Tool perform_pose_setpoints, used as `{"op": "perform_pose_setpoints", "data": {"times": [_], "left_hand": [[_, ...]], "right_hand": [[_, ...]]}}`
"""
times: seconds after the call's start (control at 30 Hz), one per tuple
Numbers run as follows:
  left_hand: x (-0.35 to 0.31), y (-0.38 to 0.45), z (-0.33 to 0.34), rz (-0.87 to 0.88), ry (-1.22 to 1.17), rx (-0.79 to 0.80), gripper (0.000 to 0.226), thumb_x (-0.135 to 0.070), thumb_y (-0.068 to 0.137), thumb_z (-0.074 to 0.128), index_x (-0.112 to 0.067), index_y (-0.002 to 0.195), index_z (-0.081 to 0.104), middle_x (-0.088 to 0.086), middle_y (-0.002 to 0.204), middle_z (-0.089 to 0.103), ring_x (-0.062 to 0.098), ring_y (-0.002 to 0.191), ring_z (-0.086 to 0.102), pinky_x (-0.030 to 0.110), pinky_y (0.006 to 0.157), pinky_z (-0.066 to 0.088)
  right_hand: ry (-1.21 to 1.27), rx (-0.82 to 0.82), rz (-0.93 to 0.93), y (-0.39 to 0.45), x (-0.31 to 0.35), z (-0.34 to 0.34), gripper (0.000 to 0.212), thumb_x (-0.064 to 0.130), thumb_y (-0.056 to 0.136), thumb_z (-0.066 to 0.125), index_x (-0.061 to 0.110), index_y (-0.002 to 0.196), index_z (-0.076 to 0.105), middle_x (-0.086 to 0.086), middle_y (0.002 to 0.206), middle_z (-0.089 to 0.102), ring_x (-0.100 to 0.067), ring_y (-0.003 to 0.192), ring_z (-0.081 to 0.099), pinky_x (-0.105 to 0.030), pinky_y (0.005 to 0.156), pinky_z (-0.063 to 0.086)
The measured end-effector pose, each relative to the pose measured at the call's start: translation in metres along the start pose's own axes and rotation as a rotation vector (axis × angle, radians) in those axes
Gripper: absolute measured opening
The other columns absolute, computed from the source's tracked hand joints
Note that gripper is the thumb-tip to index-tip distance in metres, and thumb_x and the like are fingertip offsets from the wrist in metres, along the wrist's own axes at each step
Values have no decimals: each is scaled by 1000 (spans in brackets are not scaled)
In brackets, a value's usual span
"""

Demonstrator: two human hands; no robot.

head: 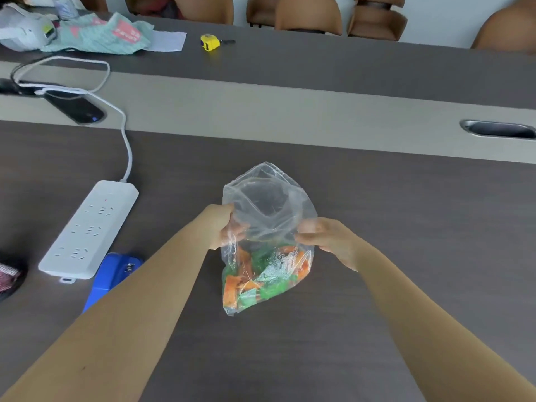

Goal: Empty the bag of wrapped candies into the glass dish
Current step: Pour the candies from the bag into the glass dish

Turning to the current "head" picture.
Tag teal printed shopping bag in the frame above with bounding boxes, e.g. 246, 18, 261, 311
40, 12, 155, 55

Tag black mesh pen holder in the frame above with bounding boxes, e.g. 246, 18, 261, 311
0, 257, 28, 302

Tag blue stapler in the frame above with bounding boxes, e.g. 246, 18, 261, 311
82, 252, 145, 314

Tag pile of orange green candies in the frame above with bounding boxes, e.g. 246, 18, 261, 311
223, 245, 313, 313

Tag person's left forearm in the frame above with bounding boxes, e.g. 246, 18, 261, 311
0, 211, 212, 402

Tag white power strip cable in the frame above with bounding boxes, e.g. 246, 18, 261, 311
18, 82, 133, 183

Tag yellow tape measure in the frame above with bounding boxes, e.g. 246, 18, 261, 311
200, 33, 236, 52

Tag person's right forearm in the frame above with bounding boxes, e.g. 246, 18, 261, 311
356, 246, 536, 402

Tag clear water bottle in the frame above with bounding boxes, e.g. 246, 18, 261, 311
52, 0, 80, 21

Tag person's right hand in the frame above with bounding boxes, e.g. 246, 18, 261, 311
295, 217, 365, 272

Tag white paper sheet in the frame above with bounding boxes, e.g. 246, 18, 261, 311
144, 30, 188, 53

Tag pile of pink clips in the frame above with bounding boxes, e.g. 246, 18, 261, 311
0, 265, 22, 291

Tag black smartphone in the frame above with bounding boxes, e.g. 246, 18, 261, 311
44, 90, 106, 125

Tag clear plastic bag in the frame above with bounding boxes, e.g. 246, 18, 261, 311
221, 161, 318, 317

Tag person's left hand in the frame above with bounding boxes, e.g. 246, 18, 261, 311
197, 203, 250, 251

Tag white charging cable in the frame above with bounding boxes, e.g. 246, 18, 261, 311
12, 55, 111, 95

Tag white headset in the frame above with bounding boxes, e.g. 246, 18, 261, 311
0, 3, 58, 52

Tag white power strip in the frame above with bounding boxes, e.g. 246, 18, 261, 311
38, 180, 140, 284

